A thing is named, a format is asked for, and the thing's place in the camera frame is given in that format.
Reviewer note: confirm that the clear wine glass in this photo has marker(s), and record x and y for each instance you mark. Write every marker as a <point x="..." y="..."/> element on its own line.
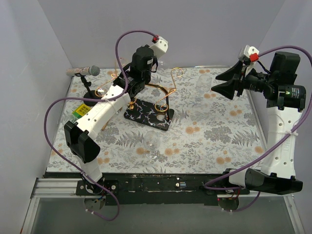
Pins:
<point x="151" y="143"/>
<point x="203" y="84"/>

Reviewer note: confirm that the colourful toy block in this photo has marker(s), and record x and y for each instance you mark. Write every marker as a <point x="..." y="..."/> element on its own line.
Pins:
<point x="80" y="111"/>

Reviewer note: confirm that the floral table mat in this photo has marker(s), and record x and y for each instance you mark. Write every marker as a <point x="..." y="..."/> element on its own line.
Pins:
<point x="208" y="133"/>

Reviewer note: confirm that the clear wine glass back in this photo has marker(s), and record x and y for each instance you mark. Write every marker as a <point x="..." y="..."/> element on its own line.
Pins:
<point x="203" y="84"/>

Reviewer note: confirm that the gold black wine glass rack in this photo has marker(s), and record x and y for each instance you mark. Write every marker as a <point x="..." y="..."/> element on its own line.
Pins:
<point x="158" y="114"/>

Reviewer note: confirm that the microphone on black stand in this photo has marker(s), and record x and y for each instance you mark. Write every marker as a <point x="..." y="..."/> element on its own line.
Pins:
<point x="82" y="73"/>

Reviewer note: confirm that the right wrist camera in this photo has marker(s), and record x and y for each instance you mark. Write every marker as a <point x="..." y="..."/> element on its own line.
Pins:
<point x="249" y="55"/>

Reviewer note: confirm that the stemless clear glass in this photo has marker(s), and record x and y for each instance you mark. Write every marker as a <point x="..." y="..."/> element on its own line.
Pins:
<point x="161" y="67"/>

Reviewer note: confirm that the black base frame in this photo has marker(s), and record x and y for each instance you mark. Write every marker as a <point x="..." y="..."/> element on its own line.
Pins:
<point x="133" y="189"/>

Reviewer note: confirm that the wooden mallet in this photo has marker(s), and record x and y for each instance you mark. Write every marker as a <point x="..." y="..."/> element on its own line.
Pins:
<point x="105" y="125"/>

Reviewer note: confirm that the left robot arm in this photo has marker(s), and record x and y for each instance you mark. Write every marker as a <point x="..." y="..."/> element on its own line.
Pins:
<point x="80" y="136"/>

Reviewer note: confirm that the clear wine glass front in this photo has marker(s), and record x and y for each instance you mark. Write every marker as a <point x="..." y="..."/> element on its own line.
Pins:
<point x="151" y="143"/>

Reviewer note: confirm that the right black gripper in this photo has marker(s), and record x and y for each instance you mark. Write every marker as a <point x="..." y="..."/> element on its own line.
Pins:
<point x="243" y="79"/>

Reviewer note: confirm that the clear glass edge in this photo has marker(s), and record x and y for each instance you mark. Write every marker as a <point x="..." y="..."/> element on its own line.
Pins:
<point x="69" y="118"/>

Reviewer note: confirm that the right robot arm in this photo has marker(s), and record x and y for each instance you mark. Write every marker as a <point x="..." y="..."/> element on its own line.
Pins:
<point x="285" y="104"/>

